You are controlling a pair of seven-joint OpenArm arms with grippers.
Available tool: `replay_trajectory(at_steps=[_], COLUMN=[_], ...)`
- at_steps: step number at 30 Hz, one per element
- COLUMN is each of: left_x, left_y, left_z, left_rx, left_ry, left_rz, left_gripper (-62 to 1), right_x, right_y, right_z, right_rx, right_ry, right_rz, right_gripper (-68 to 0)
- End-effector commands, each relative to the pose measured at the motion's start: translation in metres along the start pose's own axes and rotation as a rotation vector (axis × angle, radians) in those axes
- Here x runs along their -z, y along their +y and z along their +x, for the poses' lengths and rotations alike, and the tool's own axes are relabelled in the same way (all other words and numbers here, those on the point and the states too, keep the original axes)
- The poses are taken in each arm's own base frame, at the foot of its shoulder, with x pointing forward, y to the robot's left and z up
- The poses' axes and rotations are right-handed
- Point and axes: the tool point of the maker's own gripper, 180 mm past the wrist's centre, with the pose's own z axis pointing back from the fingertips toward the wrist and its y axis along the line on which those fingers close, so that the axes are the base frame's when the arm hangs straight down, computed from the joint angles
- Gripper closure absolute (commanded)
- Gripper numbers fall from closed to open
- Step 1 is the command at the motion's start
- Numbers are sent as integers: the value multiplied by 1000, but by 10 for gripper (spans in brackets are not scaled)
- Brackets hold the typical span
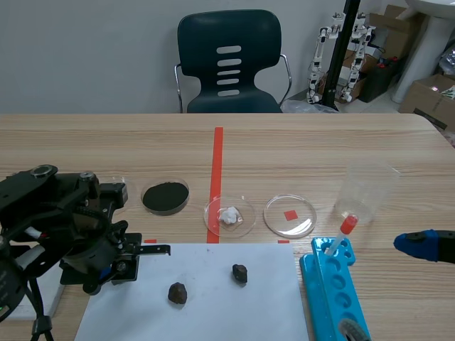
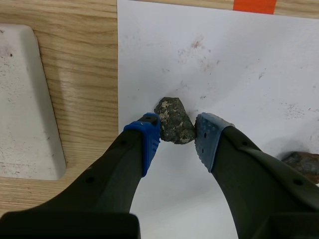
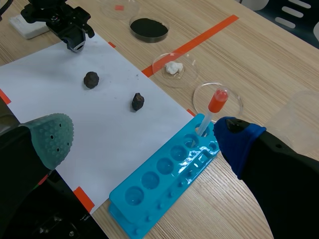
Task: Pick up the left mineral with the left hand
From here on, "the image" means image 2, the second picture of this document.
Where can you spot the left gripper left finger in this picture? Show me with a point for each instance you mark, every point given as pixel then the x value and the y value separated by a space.
pixel 112 179

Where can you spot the dark stone with gold flecks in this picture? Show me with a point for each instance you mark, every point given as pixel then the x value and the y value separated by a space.
pixel 174 122

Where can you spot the white sheet of paper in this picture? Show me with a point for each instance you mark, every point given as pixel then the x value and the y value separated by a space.
pixel 224 74

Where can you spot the dark reddish stone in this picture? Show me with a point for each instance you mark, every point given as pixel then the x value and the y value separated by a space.
pixel 302 163

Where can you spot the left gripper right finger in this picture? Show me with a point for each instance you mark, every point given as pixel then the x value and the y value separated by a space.
pixel 251 179

